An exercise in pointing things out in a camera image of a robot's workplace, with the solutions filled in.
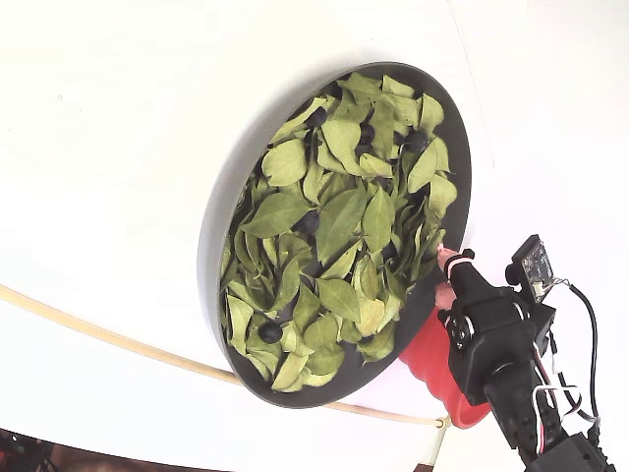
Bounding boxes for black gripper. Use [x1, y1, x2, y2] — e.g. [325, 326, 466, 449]
[434, 244, 537, 407]

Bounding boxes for red collapsible silicone cup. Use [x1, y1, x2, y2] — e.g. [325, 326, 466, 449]
[397, 307, 490, 429]

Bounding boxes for pile of green leaves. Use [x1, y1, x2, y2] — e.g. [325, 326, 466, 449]
[219, 72, 458, 393]

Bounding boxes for dark grey round bowl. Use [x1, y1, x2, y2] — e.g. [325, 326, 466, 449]
[196, 60, 473, 409]

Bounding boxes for dark blueberry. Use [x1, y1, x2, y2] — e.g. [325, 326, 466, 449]
[257, 322, 284, 345]

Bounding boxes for long wooden dowel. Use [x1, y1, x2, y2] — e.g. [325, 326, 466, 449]
[0, 283, 451, 428]

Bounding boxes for white red servo wires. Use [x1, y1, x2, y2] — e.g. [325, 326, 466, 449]
[533, 333, 599, 456]

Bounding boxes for black cable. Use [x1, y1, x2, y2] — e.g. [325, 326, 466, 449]
[552, 277, 603, 439]

